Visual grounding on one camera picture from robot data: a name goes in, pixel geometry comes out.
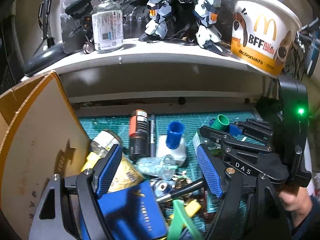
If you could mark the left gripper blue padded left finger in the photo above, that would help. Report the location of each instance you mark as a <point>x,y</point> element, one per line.
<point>54,217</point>

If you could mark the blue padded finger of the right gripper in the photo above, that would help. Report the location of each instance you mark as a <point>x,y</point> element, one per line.
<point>227,139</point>
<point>258,130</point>

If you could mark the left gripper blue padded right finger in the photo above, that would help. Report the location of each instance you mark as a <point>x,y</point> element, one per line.
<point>266,217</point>

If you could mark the person's right hand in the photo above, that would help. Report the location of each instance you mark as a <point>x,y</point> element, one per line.
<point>295,198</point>

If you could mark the green cap cylinder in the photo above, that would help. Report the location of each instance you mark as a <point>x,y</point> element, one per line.
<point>220,123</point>

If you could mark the white bottle blue cap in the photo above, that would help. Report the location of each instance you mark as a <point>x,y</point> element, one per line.
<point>173,143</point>

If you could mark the blue book box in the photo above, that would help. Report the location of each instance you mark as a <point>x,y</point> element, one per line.
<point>133,213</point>

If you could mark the clear plastic bag item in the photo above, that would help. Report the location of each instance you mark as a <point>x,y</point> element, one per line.
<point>161,167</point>

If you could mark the black marker pen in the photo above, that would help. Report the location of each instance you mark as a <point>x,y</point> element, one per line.
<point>152,136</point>

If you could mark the yellow plastic piece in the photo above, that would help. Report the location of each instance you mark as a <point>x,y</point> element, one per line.
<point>192,207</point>

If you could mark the metal keyring bundle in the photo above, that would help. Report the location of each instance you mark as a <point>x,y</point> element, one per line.
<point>161,187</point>

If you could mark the cardboard box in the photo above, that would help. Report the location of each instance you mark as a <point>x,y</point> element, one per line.
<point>40,136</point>

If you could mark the black orange flashlight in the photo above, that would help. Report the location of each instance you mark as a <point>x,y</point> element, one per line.
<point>139,135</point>

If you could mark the white desk shelf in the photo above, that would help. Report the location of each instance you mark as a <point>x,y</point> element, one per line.
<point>157,70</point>

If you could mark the McDonald's paper bucket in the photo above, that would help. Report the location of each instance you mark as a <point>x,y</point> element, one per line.
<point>263,32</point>

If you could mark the white robot model figure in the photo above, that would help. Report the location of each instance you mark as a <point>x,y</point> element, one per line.
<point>193,19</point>

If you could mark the clear glass bottle black cap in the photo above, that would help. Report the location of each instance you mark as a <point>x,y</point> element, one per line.
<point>107,22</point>

